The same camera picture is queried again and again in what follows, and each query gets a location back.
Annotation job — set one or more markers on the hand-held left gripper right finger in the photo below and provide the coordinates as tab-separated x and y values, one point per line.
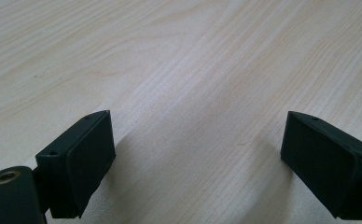
319	161

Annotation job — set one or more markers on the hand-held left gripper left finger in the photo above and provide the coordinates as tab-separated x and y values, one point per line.
82	161

